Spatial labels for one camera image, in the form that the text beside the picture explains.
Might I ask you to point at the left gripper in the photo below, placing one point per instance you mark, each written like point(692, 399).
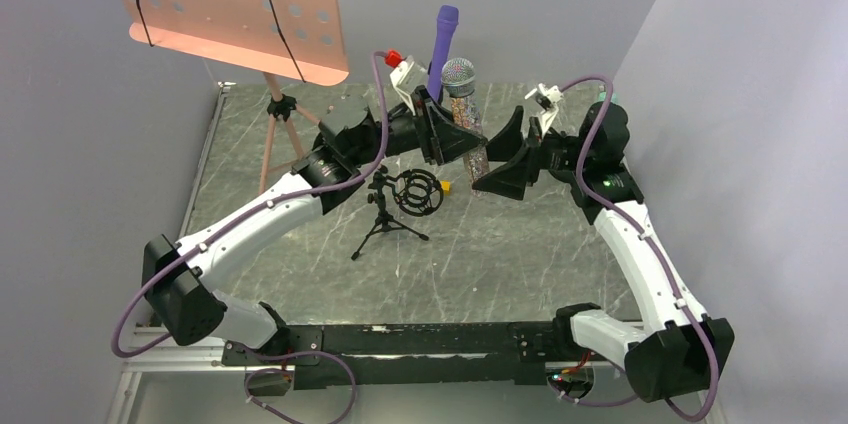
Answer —
point(428, 133)

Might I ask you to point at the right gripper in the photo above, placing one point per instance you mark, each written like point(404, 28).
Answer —
point(534, 150)

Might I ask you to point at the black round-base clamp stand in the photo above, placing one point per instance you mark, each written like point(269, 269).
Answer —
point(434, 83)

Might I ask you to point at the black shock mount tripod stand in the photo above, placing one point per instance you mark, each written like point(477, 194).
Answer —
point(416, 193)

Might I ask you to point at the glitter silver microphone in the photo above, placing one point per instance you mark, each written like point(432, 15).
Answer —
point(458, 82)

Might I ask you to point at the mint green microphone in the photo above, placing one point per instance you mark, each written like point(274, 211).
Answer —
point(604, 96)

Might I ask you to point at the purple microphone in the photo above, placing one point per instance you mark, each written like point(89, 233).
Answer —
point(447, 21)

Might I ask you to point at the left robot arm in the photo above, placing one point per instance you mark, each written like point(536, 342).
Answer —
point(182, 280)

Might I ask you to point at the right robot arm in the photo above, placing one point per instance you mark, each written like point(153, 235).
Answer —
point(678, 349)

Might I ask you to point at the pink perforated music stand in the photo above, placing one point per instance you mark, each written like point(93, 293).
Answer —
point(297, 39)

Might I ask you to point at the yellow cube near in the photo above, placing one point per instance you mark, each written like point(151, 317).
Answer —
point(447, 188)

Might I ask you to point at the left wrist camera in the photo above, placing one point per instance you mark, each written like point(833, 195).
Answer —
point(406, 75)

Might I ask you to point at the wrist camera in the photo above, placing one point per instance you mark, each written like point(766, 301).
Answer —
point(548, 98)
point(406, 75)

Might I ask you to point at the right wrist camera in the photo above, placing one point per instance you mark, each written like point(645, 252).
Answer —
point(548, 98)

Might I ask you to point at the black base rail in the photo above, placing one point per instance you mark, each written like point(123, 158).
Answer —
point(523, 353)

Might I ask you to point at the aluminium table frame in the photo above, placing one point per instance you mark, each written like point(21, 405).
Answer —
point(168, 357)

